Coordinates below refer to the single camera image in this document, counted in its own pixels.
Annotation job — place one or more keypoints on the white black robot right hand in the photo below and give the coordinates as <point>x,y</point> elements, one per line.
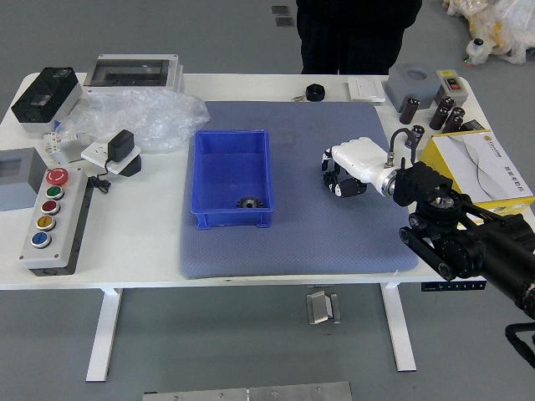
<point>359,160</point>

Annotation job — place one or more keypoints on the big black gear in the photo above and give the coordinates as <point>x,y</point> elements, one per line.
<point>249,203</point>

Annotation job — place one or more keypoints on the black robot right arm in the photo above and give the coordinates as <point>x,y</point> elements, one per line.
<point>468,246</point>

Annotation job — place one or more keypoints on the grey box with round hole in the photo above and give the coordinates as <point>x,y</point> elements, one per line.
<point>401,89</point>

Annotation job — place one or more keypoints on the small black meter box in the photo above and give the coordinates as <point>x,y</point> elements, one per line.
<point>476,125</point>

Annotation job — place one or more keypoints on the clear-lid distribution box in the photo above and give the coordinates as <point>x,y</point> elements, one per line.
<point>125,73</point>

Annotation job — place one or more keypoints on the brown cylindrical capacitor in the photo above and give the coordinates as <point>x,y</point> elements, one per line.
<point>441,113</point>
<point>418,134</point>
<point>409,110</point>
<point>455,119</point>

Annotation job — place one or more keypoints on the black round knob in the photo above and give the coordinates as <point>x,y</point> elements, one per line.
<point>315,92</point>

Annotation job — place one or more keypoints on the small metal screws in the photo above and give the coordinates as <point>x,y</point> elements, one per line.
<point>297,98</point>

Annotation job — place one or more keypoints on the blue-grey padded mat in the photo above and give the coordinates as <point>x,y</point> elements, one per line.
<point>313,246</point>

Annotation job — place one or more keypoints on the yellow and white carton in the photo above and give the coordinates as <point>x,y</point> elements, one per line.
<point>468,154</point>

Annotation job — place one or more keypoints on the person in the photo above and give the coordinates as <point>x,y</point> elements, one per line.
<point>355,37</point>

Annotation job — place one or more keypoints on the blue plastic bin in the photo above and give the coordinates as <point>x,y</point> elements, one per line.
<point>230,167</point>

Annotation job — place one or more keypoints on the black table control panel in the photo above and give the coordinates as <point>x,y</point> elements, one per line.
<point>434,287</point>

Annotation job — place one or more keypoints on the grey floor socket plate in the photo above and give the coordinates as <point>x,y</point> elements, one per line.
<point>280,10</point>
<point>282,21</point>

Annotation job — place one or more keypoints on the white bottle black cap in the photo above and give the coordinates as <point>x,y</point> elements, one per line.
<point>478,49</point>

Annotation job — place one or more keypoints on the white table leg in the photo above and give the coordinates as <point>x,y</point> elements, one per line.
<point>399,330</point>
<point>104,334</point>

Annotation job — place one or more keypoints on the white yellow plastic bags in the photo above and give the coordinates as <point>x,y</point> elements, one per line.
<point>505,25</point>

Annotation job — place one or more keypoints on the clear plastic bag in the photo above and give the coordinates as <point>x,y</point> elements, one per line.
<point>154,113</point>

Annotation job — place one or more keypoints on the black power adapter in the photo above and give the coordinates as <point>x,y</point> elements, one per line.
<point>121,144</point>

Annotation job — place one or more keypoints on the grey metal plate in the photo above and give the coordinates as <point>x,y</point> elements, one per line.
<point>251,393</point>

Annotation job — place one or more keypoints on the white terminal connector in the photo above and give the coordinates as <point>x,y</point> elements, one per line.
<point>54,140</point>

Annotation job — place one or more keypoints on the grey five-button control station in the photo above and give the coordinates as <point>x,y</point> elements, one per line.
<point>29,255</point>

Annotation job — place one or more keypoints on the white wall switch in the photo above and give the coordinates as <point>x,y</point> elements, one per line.
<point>365,88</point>

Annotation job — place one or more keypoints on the grey two-button switch box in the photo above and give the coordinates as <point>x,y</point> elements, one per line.
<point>453,83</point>

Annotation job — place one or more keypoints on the small metal bracket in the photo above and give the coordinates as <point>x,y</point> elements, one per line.
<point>335,309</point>

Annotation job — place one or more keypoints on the large folded metal bracket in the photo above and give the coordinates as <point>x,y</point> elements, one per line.
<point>317,309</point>

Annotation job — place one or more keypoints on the black-lid white enclosure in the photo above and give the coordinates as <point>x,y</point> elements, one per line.
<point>46,94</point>

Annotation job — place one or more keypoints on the grey enclosure with window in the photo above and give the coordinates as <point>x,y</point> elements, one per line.
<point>16,194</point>

